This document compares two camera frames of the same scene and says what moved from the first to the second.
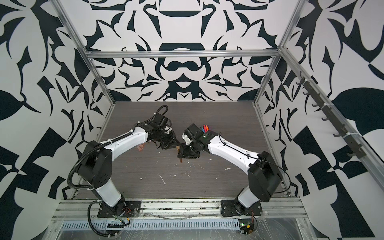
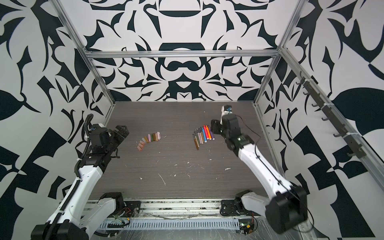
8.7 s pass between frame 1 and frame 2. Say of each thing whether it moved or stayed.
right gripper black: moved
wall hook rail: stayed
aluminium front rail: stayed
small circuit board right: stayed
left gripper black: moved
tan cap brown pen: moved
